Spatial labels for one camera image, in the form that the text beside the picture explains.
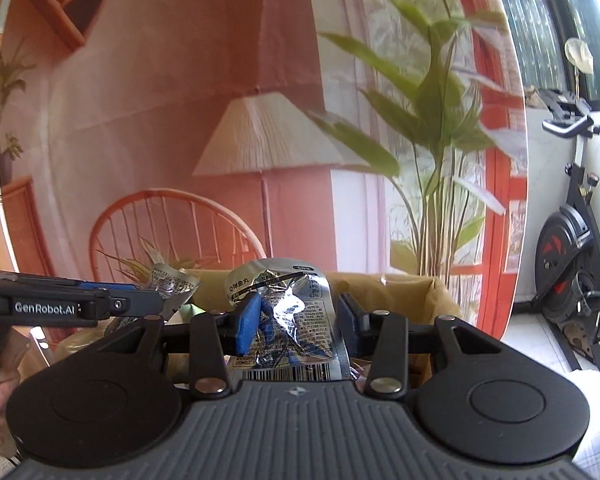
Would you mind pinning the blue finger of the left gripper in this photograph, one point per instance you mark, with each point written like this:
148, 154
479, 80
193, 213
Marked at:
35, 300

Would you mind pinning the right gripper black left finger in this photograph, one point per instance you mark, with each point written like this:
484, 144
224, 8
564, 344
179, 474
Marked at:
212, 337

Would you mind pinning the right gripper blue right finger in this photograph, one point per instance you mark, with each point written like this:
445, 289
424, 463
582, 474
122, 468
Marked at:
381, 338

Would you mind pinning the brown cardboard box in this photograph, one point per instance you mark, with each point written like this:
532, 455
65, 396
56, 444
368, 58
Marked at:
419, 298

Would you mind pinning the silver foil snack pack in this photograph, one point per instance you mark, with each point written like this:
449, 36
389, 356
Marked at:
295, 337

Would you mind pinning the black exercise bike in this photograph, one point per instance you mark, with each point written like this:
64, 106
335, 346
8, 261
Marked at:
567, 254

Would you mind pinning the printed room backdrop cloth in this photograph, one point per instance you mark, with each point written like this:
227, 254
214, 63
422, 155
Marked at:
364, 136

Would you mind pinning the checkered bed sheet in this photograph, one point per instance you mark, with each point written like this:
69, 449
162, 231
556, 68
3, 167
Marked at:
588, 454

